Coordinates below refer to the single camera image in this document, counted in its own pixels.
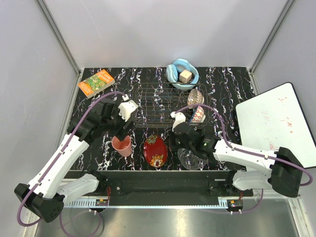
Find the pink plastic cup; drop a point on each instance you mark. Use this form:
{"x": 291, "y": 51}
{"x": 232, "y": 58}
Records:
{"x": 122, "y": 147}

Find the beige wooden cube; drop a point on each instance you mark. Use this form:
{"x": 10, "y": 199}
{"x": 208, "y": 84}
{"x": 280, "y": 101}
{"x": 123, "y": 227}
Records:
{"x": 185, "y": 76}

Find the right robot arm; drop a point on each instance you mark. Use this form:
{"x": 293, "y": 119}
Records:
{"x": 278, "y": 170}

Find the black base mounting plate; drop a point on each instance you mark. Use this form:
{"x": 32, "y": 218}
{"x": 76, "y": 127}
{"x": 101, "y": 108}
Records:
{"x": 170, "y": 188}

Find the white whiteboard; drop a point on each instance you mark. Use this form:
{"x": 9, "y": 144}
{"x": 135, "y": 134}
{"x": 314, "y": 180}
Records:
{"x": 275, "y": 119}

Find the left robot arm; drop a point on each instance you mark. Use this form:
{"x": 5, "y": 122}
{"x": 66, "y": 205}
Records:
{"x": 44, "y": 195}

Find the red floral plate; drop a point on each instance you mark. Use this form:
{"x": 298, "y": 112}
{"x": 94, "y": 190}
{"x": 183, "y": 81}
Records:
{"x": 155, "y": 151}

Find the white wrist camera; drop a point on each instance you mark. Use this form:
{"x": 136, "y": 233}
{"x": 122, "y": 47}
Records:
{"x": 126, "y": 108}
{"x": 178, "y": 118}

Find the brown patterned bowl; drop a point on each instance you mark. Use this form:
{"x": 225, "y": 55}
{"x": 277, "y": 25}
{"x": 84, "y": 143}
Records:
{"x": 195, "y": 97}

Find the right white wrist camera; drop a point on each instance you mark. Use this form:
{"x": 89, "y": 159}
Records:
{"x": 178, "y": 118}

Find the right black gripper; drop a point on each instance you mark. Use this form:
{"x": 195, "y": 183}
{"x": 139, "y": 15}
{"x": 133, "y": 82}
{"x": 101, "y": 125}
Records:
{"x": 172, "y": 136}

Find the clear glass plate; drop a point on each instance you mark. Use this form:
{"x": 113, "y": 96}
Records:
{"x": 189, "y": 160}

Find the orange patterned white bowl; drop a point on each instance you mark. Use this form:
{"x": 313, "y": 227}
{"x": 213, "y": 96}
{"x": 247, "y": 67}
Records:
{"x": 198, "y": 115}

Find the grey wire dish rack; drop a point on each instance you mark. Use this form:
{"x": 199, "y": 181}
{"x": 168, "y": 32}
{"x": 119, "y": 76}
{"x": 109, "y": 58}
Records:
{"x": 156, "y": 101}

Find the orange paperback book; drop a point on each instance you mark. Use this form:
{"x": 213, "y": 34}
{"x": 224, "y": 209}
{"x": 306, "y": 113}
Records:
{"x": 96, "y": 83}

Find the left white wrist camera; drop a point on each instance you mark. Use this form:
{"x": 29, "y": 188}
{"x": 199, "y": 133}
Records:
{"x": 126, "y": 108}

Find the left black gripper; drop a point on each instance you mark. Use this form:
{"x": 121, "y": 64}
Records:
{"x": 121, "y": 133}

